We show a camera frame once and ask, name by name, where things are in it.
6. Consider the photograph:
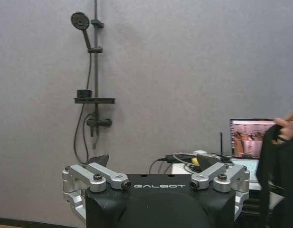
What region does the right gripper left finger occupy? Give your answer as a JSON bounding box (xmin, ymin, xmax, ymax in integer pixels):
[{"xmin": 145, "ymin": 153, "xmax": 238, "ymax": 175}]
[{"xmin": 62, "ymin": 153, "xmax": 132, "ymax": 221}]

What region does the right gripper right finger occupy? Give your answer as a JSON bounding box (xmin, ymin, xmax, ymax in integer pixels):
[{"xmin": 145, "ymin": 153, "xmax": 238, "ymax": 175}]
[{"xmin": 189, "ymin": 154, "xmax": 251, "ymax": 222}]

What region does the black garment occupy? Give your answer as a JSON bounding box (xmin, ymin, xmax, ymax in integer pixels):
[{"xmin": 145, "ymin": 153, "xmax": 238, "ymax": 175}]
[{"xmin": 256, "ymin": 124, "xmax": 293, "ymax": 228}]

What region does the black antenna stand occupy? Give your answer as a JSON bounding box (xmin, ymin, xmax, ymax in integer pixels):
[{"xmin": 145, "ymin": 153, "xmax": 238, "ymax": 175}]
[{"xmin": 218, "ymin": 132, "xmax": 233, "ymax": 163}]

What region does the open laptop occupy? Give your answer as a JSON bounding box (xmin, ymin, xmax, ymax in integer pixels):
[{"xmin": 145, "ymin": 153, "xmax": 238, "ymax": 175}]
[{"xmin": 229, "ymin": 118, "xmax": 277, "ymax": 184}]

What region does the black shower mixer valve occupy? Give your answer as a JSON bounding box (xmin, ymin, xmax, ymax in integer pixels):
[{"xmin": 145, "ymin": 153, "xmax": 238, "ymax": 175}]
[{"xmin": 85, "ymin": 113, "xmax": 113, "ymax": 137}]

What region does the black adapter box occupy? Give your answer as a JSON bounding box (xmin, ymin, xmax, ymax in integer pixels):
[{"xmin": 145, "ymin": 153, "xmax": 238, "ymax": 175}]
[{"xmin": 165, "ymin": 154, "xmax": 185, "ymax": 164}]

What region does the black shower shelf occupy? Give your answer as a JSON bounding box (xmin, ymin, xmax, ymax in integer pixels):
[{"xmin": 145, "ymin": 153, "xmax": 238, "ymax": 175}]
[{"xmin": 74, "ymin": 96, "xmax": 117, "ymax": 105}]

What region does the black cup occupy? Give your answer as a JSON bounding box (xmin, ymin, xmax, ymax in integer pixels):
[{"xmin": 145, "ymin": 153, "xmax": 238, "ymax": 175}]
[{"xmin": 76, "ymin": 89, "xmax": 93, "ymax": 98}]

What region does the black handheld shower head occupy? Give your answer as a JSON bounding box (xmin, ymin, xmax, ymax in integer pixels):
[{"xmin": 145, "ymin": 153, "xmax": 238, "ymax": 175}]
[{"xmin": 70, "ymin": 11, "xmax": 93, "ymax": 49}]

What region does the black cable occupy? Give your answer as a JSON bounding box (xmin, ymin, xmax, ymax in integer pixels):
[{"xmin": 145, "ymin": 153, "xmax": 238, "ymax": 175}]
[{"xmin": 149, "ymin": 156, "xmax": 169, "ymax": 175}]

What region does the black shower hose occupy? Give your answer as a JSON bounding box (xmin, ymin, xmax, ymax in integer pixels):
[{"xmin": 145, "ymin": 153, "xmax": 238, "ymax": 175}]
[{"xmin": 73, "ymin": 52, "xmax": 94, "ymax": 165}]

